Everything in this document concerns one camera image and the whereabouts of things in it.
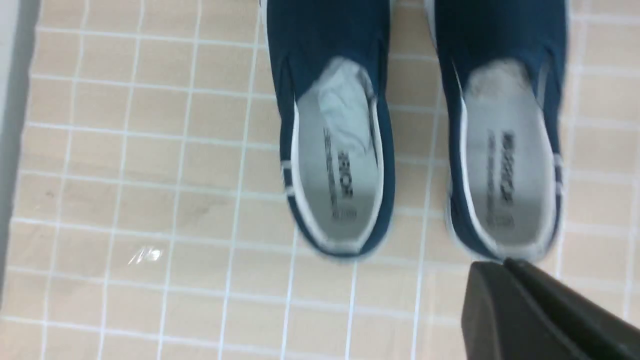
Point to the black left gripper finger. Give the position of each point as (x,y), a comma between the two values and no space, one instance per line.
(515,311)

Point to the navy slip-on shoe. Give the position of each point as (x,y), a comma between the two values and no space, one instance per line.
(329,62)
(502,65)

